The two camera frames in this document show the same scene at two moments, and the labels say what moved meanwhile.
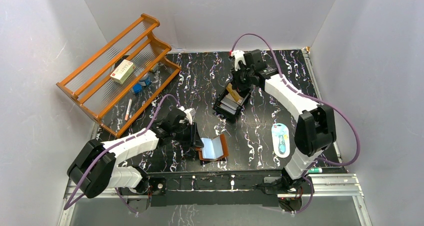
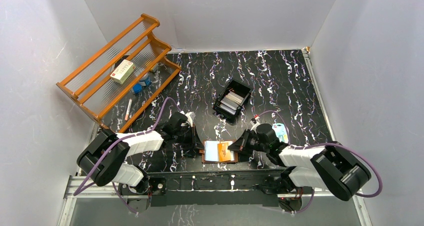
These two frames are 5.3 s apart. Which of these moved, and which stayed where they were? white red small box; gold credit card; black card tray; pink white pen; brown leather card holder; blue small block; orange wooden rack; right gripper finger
Moved: brown leather card holder; right gripper finger; gold credit card
Stayed: orange wooden rack; white red small box; pink white pen; black card tray; blue small block
